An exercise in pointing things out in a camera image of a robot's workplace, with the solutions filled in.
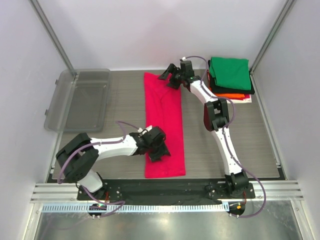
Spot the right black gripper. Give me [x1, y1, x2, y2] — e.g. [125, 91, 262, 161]
[158, 64, 185, 91]

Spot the crimson red t-shirt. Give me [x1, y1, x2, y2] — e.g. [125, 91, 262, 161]
[143, 72, 186, 179]

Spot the clear plastic bin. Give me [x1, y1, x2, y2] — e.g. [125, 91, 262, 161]
[44, 68, 111, 133]

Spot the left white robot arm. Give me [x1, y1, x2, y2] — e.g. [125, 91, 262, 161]
[55, 125, 171, 200]

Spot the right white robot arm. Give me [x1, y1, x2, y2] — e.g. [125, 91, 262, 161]
[158, 60, 249, 198]

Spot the red folded t-shirt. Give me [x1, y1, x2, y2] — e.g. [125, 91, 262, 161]
[206, 70, 211, 83]

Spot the black folded t-shirt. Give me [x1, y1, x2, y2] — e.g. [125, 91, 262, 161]
[208, 60, 255, 95]

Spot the orange folded t-shirt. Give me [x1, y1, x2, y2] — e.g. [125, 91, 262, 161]
[209, 87, 246, 100]

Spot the green folded t-shirt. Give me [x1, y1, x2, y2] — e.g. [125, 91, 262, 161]
[209, 56, 252, 91]

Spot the white folded t-shirt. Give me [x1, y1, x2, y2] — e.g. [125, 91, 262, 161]
[231, 94, 252, 104]

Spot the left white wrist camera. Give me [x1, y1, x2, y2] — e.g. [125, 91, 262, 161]
[137, 125, 153, 135]

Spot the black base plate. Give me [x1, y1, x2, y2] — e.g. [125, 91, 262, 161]
[92, 178, 256, 206]

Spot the slotted cable duct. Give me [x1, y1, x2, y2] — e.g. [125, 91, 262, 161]
[41, 202, 229, 214]

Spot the right aluminium corner post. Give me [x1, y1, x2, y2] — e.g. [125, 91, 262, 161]
[249, 0, 298, 75]

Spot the aluminium corner post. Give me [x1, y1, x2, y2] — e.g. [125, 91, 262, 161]
[28, 0, 76, 76]
[249, 0, 298, 75]

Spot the aluminium frame rail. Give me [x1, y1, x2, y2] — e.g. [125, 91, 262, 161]
[30, 181, 305, 204]

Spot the left aluminium corner post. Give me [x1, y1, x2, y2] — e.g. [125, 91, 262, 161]
[28, 0, 76, 76]

